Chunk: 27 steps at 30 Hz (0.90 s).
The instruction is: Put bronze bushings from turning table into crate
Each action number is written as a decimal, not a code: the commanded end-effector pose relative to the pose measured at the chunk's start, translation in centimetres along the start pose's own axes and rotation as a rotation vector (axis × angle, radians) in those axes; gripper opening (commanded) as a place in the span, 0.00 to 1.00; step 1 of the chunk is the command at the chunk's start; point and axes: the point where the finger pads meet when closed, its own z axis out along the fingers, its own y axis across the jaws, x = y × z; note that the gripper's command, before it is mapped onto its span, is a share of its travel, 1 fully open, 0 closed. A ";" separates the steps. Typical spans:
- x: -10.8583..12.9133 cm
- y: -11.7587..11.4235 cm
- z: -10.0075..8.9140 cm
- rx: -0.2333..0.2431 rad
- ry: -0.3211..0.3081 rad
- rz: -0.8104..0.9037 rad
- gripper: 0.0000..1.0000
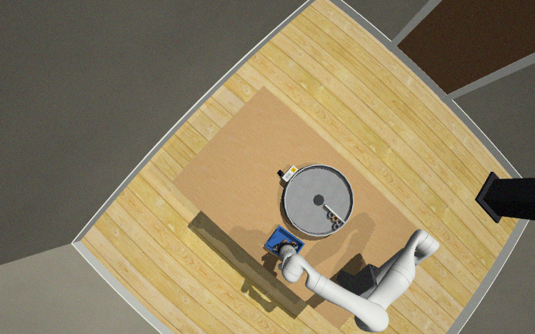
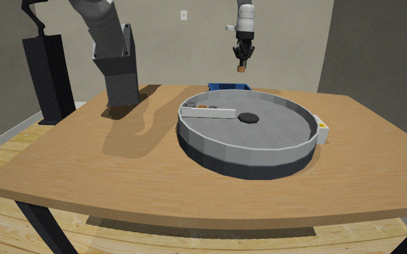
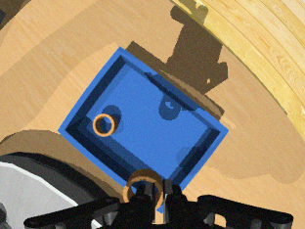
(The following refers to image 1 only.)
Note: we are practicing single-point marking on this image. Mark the blue crate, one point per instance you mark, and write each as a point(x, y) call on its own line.
point(278, 237)

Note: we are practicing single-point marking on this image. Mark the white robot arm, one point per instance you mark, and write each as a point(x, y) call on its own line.
point(394, 276)

